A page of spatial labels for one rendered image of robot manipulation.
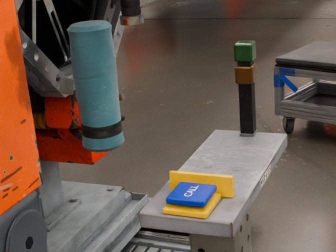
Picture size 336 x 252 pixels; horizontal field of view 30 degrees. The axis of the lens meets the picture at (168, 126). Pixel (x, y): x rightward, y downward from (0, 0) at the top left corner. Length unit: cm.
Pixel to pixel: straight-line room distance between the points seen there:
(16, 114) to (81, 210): 69
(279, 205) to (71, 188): 70
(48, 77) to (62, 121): 14
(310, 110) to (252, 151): 126
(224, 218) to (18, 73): 41
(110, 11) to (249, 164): 59
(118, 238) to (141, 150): 98
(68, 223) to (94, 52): 52
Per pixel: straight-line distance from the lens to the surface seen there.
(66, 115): 140
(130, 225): 174
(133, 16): 115
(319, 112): 255
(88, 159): 146
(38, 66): 127
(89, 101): 127
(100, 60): 124
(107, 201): 168
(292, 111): 261
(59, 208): 165
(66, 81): 135
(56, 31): 152
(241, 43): 135
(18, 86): 101
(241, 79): 137
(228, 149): 134
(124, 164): 250
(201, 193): 108
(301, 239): 190
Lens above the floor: 94
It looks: 19 degrees down
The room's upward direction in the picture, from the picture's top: 5 degrees counter-clockwise
